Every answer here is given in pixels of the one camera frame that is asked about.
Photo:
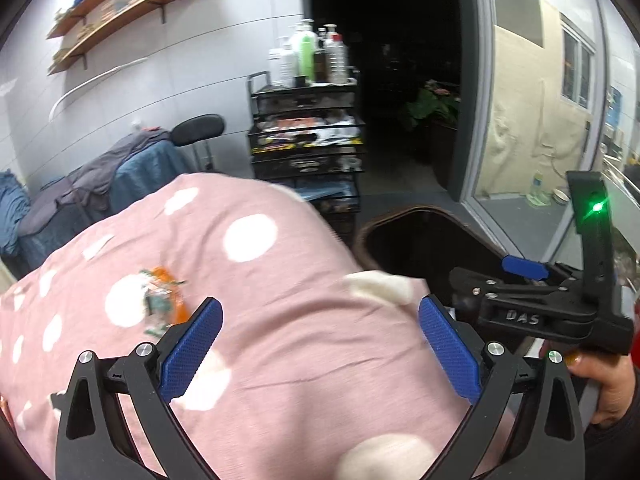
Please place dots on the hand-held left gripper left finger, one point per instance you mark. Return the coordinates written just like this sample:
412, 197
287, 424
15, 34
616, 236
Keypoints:
192, 347

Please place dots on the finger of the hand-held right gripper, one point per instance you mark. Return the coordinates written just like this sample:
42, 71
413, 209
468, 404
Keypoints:
525, 266
470, 280

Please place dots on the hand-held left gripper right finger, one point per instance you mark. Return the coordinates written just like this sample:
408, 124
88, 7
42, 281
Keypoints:
450, 350

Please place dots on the orange snack wrapper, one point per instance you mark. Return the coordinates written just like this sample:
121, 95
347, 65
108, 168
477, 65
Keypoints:
160, 300

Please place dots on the person's right forearm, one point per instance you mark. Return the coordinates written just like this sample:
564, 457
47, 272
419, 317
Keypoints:
607, 447

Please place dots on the person's right hand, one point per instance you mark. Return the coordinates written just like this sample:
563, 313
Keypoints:
615, 385

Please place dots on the small bowl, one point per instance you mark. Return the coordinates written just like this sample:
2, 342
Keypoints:
561, 196

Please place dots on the clear plastic bottle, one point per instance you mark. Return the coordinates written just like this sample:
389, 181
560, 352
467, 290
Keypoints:
537, 187

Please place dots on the pink dotted blanket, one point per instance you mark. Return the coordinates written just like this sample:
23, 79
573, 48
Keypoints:
300, 310

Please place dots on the blue denim blanket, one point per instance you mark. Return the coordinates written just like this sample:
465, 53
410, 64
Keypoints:
145, 175

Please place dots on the potted plant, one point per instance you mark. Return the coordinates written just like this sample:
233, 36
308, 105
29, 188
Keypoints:
432, 105

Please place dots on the grey blanket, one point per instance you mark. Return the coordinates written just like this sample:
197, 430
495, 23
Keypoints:
90, 185

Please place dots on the black round stool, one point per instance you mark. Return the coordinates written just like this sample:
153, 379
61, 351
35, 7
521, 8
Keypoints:
197, 127

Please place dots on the pile of packets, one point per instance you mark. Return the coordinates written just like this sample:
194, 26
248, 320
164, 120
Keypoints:
300, 135

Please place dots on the blue cloth heap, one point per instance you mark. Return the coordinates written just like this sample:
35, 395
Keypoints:
12, 210

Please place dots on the black mesh cart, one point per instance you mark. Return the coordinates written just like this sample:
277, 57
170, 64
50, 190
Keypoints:
300, 102

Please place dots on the dark brown bottle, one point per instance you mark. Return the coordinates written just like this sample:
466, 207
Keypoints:
320, 62

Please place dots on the green pump bottle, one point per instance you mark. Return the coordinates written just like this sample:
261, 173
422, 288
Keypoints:
306, 55

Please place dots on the white pump bottle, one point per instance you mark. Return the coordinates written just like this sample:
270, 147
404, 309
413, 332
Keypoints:
285, 65

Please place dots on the white curved pole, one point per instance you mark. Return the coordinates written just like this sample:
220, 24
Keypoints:
90, 82

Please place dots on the grey door frame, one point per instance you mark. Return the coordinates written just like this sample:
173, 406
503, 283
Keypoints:
472, 85

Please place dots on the long wooden wall shelf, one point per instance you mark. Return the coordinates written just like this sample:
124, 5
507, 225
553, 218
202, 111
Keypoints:
130, 21

